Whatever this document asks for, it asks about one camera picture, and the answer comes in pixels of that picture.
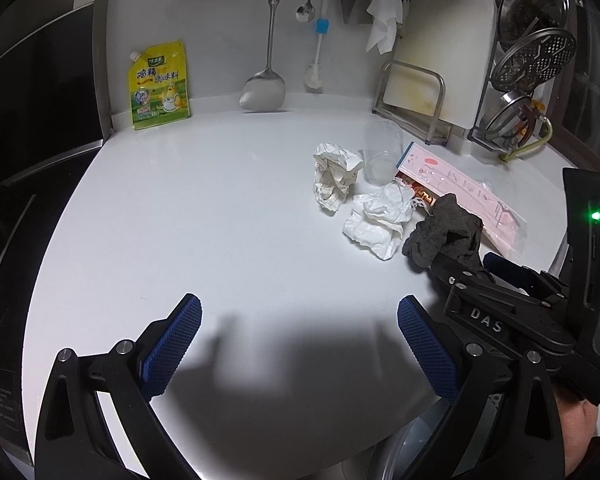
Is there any perforated metal steamer plate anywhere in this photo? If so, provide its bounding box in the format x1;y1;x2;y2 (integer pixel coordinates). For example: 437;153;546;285
494;27;578;93

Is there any pink plastic package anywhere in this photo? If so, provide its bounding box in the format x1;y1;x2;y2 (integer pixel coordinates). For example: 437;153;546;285
395;142;528;258

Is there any clear plastic cup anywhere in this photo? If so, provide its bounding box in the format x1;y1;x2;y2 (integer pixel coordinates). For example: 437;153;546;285
362;120;405;186

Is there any red snack wrapper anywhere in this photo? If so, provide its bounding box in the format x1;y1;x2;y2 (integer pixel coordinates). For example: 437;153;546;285
395;172;438;211

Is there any person's right hand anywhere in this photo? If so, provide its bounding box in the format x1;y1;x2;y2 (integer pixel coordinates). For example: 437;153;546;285
554;385;599;480

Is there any white bottle brush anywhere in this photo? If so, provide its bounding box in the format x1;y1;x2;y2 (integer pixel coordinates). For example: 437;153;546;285
304;0;330;93

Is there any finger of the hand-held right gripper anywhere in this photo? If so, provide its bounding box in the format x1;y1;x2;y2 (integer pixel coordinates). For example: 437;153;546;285
482;252;571;306
430;255;578;361

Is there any white hanging cloth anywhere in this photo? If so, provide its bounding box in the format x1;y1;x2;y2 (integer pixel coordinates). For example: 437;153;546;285
365;0;405;56

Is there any dark grey cloth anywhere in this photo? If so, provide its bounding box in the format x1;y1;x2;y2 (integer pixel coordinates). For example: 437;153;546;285
402;192;486;273

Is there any brown pot holder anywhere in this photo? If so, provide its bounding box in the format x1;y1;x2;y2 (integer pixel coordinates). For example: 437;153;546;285
517;102;543;136

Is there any metal spatula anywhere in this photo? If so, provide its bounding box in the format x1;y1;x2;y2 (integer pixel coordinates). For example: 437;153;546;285
239;0;287;112

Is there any white cutting board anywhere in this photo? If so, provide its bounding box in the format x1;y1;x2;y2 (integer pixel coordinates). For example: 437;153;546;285
387;0;498;128

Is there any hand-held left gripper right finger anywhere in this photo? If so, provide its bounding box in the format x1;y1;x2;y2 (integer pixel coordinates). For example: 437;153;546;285
396;295;567;480

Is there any lined paper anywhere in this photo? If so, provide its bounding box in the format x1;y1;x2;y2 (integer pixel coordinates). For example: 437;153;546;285
312;142;365;216

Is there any metal pot lid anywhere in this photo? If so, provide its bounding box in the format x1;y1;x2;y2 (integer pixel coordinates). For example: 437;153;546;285
495;0;576;43

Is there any yellow seasoning pouch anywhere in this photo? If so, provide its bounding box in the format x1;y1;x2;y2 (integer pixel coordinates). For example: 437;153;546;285
126;40;192;131

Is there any yellow gas hose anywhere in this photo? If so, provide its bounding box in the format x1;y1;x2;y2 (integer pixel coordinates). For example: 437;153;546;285
500;117;553;163

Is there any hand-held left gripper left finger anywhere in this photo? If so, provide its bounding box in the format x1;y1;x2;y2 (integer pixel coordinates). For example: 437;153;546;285
34;292;203;480

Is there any white tissue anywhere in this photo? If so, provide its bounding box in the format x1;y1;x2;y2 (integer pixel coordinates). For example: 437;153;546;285
342;182;416;261

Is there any metal cutting board rack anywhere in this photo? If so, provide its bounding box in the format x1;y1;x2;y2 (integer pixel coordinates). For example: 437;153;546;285
372;60;453;146

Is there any glass pot lid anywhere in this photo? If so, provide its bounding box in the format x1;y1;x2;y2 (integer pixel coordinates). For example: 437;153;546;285
480;90;536;136

